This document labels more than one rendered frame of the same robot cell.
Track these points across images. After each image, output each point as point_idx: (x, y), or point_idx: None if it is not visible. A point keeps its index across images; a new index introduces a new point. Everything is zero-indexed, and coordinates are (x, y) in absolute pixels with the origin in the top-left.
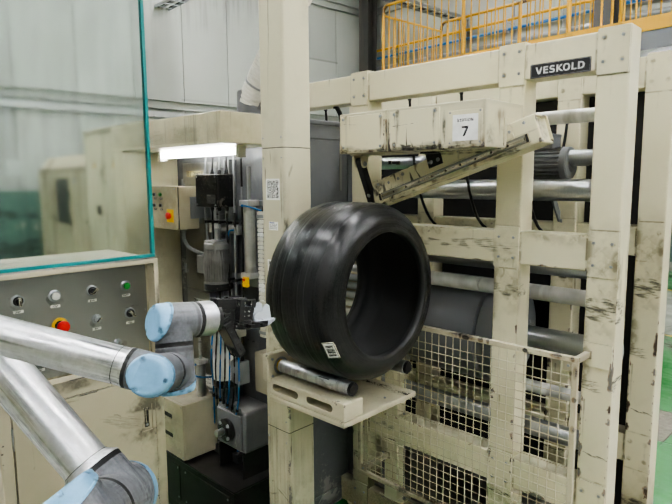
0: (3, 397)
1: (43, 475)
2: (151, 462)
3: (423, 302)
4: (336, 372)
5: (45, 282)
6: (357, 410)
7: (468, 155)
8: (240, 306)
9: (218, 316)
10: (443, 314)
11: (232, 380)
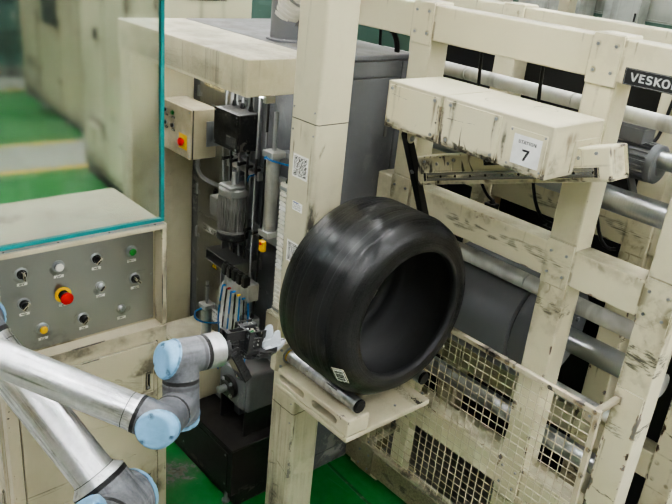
0: (18, 409)
1: None
2: None
3: (451, 316)
4: (344, 389)
5: (49, 253)
6: (362, 425)
7: None
8: (249, 339)
9: (226, 353)
10: (480, 302)
11: None
